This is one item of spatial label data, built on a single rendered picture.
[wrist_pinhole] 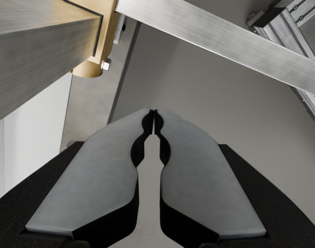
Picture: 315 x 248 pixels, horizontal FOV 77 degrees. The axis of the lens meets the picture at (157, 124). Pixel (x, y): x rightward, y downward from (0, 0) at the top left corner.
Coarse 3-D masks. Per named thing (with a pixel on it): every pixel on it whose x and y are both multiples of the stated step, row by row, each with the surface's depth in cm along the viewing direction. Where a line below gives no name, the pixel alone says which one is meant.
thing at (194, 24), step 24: (120, 0) 18; (144, 0) 18; (168, 0) 18; (168, 24) 19; (192, 24) 19; (216, 24) 19; (216, 48) 20; (240, 48) 20; (264, 48) 20; (264, 72) 21; (288, 72) 21; (312, 72) 21
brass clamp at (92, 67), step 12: (72, 0) 17; (84, 0) 17; (96, 0) 17; (108, 0) 17; (96, 12) 17; (108, 12) 17; (108, 24) 18; (108, 36) 19; (96, 48) 19; (108, 48) 21; (96, 60) 19; (108, 60) 22; (84, 72) 20; (96, 72) 21
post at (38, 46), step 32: (0, 0) 10; (32, 0) 12; (0, 32) 7; (32, 32) 8; (64, 32) 11; (96, 32) 18; (0, 64) 7; (32, 64) 9; (64, 64) 13; (0, 96) 8; (32, 96) 10
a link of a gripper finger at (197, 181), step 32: (160, 128) 11; (192, 128) 9; (192, 160) 7; (224, 160) 7; (160, 192) 6; (192, 192) 6; (224, 192) 6; (160, 224) 7; (192, 224) 5; (224, 224) 5; (256, 224) 5
